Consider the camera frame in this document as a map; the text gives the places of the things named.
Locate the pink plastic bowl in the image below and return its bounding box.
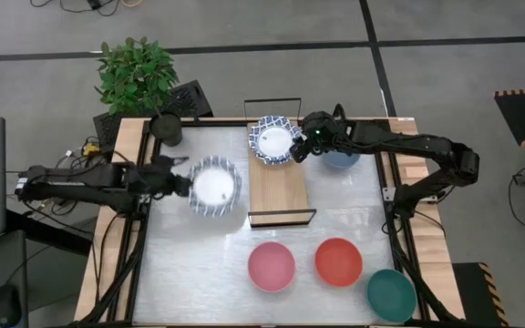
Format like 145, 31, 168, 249
247, 241, 297, 293

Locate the blue plastic bowl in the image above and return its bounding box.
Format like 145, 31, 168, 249
320, 149, 362, 170

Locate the black aluminium rig frame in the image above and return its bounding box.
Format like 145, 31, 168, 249
77, 117, 467, 328

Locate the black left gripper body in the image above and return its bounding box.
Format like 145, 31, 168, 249
146, 157, 186, 200

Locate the yellow plug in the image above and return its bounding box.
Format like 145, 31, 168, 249
81, 141, 103, 159

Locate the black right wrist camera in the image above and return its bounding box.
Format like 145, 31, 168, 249
307, 118, 332, 143

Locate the blue patterned paper bowl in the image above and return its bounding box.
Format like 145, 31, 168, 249
248, 114, 304, 167
186, 154, 243, 219

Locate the black computer mouse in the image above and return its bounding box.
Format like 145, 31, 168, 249
0, 283, 24, 328

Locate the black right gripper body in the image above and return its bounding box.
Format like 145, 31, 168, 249
299, 111, 341, 154

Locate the orange plastic bowl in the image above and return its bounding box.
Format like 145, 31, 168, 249
314, 236, 365, 289

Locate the green leafy plant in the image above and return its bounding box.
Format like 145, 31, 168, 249
93, 36, 180, 118

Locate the black perforated metal stand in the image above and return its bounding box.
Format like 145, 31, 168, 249
92, 79, 215, 156

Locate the green plastic bowl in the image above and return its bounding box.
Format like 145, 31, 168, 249
365, 268, 418, 324

